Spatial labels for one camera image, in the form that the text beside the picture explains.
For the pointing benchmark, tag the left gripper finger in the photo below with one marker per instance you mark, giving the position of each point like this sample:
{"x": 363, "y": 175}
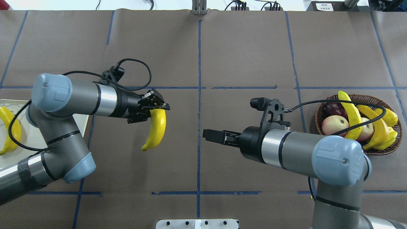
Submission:
{"x": 153, "y": 106}
{"x": 154, "y": 96}

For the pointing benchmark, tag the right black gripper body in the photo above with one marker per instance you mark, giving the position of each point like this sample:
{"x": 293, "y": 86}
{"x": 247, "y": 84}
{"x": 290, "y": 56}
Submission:
{"x": 251, "y": 141}

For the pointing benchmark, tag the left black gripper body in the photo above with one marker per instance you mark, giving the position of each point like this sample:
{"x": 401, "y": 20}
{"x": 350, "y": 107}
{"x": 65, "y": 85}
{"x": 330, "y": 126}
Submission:
{"x": 128, "y": 104}

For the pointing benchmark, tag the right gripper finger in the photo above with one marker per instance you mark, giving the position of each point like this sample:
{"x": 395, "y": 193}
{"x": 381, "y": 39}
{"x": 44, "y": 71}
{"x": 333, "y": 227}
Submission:
{"x": 212, "y": 135}

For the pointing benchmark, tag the greenish yellow banana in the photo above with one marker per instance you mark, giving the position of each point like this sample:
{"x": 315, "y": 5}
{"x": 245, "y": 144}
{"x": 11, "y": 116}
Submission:
{"x": 354, "y": 116}

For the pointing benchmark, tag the yellow banana with spots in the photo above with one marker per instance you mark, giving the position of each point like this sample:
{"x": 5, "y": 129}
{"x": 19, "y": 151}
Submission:
{"x": 381, "y": 132}

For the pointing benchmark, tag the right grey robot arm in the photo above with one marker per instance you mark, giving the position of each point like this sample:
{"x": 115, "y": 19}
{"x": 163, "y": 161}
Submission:
{"x": 339, "y": 164}

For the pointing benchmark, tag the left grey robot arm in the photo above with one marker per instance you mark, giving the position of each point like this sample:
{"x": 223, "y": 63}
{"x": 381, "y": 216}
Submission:
{"x": 55, "y": 98}

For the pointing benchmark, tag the white mounting plate with bolts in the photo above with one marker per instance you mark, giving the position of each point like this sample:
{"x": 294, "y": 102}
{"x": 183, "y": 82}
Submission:
{"x": 198, "y": 224}

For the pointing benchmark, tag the dark red apple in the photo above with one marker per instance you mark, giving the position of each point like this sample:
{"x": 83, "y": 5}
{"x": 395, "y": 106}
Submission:
{"x": 334, "y": 108}

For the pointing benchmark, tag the pink white peach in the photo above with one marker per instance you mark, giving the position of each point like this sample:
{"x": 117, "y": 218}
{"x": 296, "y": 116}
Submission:
{"x": 333, "y": 124}

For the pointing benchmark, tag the cream bear print tray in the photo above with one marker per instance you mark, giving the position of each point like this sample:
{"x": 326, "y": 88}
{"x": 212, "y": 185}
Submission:
{"x": 31, "y": 136}

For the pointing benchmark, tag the pale apple with stem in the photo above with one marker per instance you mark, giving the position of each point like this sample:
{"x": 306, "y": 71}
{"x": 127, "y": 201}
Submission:
{"x": 366, "y": 133}

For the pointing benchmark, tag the yellow starfruit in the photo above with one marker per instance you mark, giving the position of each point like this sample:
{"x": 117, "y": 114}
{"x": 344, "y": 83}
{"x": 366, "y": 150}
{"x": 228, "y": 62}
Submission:
{"x": 391, "y": 139}

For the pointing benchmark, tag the black device with label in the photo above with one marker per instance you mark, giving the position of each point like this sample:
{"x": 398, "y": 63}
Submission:
{"x": 335, "y": 6}

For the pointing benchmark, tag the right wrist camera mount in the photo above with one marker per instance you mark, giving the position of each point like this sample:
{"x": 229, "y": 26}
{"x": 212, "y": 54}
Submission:
{"x": 273, "y": 114}

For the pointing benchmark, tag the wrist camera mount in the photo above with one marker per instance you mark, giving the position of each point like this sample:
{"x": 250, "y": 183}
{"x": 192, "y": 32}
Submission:
{"x": 112, "y": 76}
{"x": 273, "y": 114}

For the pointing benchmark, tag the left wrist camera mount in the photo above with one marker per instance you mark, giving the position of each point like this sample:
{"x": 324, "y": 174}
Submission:
{"x": 112, "y": 76}

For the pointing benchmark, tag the aluminium frame post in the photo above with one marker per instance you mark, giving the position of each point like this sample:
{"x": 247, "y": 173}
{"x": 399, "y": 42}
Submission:
{"x": 199, "y": 7}

